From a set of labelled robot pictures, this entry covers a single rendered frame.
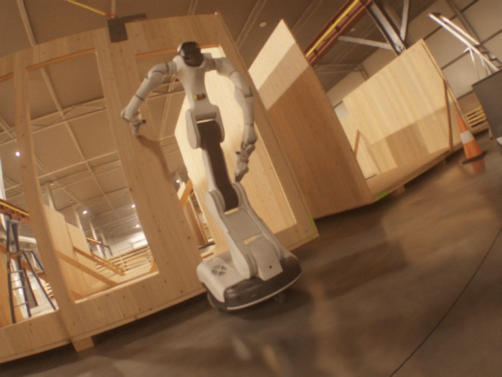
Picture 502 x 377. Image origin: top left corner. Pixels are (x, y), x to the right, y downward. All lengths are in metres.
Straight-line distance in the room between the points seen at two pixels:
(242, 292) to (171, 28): 2.78
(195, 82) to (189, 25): 1.77
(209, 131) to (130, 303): 1.46
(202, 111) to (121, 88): 1.27
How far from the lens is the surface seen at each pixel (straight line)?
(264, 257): 1.52
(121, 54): 3.03
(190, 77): 1.71
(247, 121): 1.68
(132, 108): 1.76
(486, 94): 4.40
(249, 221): 1.64
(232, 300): 1.56
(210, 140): 1.66
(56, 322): 2.49
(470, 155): 4.54
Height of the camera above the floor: 0.53
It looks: 5 degrees up
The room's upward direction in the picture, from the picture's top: 22 degrees counter-clockwise
